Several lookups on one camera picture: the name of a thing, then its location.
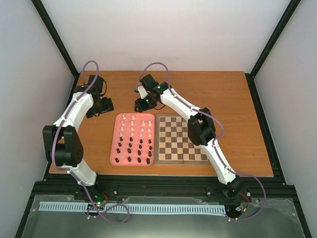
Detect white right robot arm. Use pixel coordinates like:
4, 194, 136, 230
134, 74, 243, 201

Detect black aluminium frame rail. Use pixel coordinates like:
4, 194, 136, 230
31, 174, 297, 199

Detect pink plastic tray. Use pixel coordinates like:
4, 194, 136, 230
109, 113, 155, 166

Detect wooden chessboard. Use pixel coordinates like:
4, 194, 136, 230
154, 114, 210, 165

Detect controller circuit board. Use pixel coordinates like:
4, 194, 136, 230
235, 193, 250, 215
94, 191, 108, 208

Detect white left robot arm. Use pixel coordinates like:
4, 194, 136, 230
42, 75, 114, 200

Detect right controller circuit board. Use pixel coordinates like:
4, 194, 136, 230
235, 193, 250, 215

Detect light blue cable duct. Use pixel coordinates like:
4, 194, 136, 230
38, 201, 226, 216

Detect left controller circuit board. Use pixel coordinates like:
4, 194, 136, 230
94, 191, 108, 208

